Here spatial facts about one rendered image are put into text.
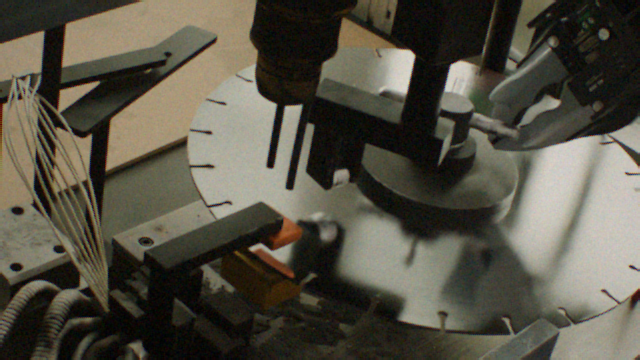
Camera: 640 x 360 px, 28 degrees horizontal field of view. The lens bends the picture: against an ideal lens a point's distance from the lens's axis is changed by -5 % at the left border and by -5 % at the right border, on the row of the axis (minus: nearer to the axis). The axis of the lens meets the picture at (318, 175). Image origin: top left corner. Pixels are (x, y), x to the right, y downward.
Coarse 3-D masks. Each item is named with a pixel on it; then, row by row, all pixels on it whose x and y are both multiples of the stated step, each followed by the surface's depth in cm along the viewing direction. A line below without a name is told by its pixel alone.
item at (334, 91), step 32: (416, 64) 76; (320, 96) 79; (352, 96) 80; (416, 96) 77; (320, 128) 81; (352, 128) 79; (384, 128) 78; (416, 128) 78; (448, 128) 79; (320, 160) 81; (352, 160) 82; (416, 160) 79
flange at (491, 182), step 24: (480, 144) 91; (360, 168) 87; (384, 168) 86; (408, 168) 87; (432, 168) 86; (456, 168) 86; (480, 168) 88; (504, 168) 89; (384, 192) 85; (408, 192) 85; (432, 192) 85; (456, 192) 85; (480, 192) 86; (504, 192) 86; (432, 216) 84; (456, 216) 84; (480, 216) 85
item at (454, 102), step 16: (464, 80) 90; (384, 96) 87; (400, 96) 86; (448, 96) 87; (464, 96) 89; (448, 112) 85; (464, 112) 85; (464, 128) 86; (480, 128) 86; (496, 128) 86; (512, 128) 86
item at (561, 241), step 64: (384, 64) 100; (192, 128) 88; (256, 128) 90; (256, 192) 83; (320, 192) 85; (576, 192) 90; (320, 256) 79; (384, 256) 80; (448, 256) 81; (512, 256) 82; (576, 256) 83; (448, 320) 76; (512, 320) 77; (576, 320) 78
